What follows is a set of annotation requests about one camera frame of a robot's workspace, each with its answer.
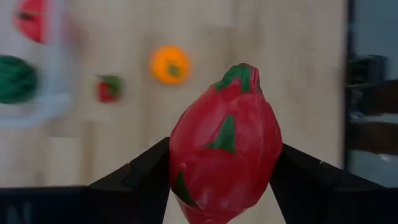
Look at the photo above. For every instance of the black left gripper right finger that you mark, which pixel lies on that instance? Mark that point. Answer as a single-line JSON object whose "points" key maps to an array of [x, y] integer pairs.
{"points": [[298, 183]]}

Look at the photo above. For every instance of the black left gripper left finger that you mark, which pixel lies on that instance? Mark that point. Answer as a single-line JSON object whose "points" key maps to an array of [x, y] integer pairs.
{"points": [[149, 180]]}

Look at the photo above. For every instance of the red toy dragon fruit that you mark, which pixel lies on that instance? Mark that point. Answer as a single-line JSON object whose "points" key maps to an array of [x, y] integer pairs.
{"points": [[211, 177]]}

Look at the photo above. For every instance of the green striped toy watermelon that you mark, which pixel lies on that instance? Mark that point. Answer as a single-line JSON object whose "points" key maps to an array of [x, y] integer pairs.
{"points": [[15, 79]]}

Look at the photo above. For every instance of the clear plastic tupperware container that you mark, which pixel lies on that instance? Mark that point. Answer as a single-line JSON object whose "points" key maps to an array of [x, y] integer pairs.
{"points": [[46, 109]]}

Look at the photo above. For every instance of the red toy strawberry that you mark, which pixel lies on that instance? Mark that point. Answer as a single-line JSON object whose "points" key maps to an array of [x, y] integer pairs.
{"points": [[105, 93]]}

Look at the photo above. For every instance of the orange toy bell pepper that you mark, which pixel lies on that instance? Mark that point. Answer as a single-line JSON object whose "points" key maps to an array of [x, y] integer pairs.
{"points": [[161, 65]]}

